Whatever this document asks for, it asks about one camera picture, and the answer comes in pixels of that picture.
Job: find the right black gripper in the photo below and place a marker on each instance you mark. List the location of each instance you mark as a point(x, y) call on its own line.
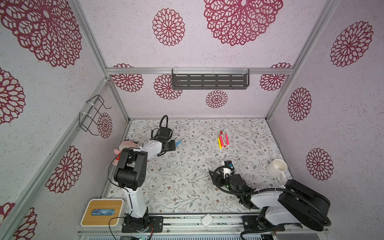
point(217, 177)

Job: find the black wire wall rack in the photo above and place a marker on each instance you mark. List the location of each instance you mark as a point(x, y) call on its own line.
point(90, 117)

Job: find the pink plush toy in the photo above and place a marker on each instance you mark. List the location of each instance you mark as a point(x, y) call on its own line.
point(123, 145)

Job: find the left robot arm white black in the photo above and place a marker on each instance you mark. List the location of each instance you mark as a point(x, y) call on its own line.
point(130, 174)

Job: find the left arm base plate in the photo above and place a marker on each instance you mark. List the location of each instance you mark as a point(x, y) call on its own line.
point(147, 224)

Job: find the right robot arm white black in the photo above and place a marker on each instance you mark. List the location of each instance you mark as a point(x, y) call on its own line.
point(293, 204)

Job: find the white plastic clip on rail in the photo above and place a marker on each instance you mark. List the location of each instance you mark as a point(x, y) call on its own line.
point(207, 220)

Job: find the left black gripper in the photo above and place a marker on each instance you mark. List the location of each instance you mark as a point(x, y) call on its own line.
point(173, 145)

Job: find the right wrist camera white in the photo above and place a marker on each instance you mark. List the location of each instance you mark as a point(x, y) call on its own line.
point(228, 169)

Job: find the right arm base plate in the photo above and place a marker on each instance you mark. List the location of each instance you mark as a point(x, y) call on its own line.
point(255, 223)

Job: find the wooden tray with white rim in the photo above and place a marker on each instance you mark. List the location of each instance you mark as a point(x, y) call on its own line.
point(104, 213)

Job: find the dark grey wall shelf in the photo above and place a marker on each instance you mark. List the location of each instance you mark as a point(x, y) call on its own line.
point(213, 81)

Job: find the white whiteboard marker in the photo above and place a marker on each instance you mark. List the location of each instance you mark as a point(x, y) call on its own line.
point(221, 133)

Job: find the white ceramic mug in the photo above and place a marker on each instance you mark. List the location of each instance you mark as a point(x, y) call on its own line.
point(277, 168)

